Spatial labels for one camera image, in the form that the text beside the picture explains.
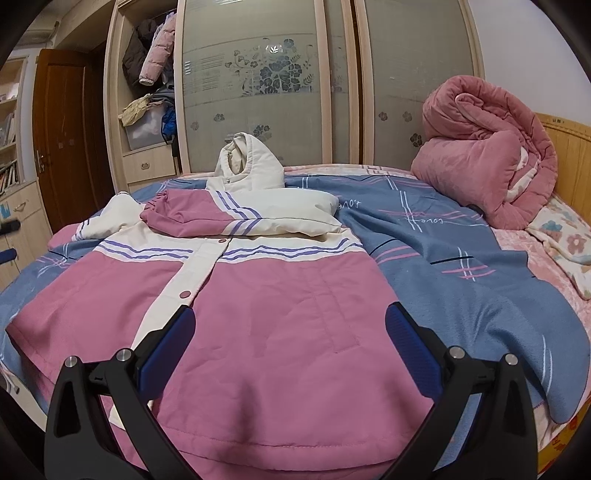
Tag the pink hanging puffer jacket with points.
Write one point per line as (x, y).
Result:
(159, 50)

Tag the beige bookshelf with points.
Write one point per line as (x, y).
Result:
(7, 138)

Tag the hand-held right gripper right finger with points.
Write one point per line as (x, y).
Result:
(411, 350)

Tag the wooden headboard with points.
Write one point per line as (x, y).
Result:
(575, 152)

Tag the floral pillow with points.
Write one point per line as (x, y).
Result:
(558, 235)

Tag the cream crumpled cloth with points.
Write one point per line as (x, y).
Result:
(136, 108)

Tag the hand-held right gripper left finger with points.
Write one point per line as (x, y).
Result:
(171, 350)

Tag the wardrobe with frosted sliding doors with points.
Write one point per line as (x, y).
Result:
(277, 115)

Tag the dark brown hanging jacket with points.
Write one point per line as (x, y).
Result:
(136, 53)

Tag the blue cloth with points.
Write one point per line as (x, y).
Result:
(170, 123)

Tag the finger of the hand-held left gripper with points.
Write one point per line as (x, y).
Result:
(6, 255)
(10, 226)

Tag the brown wooden door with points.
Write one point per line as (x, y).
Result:
(69, 138)

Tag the blue striped blanket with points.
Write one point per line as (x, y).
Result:
(438, 277)

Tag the beige drawer cabinet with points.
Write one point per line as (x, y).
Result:
(25, 217)

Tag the pink and white jacket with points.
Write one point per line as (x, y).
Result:
(277, 323)

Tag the translucent plastic storage box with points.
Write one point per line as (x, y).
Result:
(145, 129)

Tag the pink rolled quilt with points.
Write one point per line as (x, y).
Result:
(471, 152)

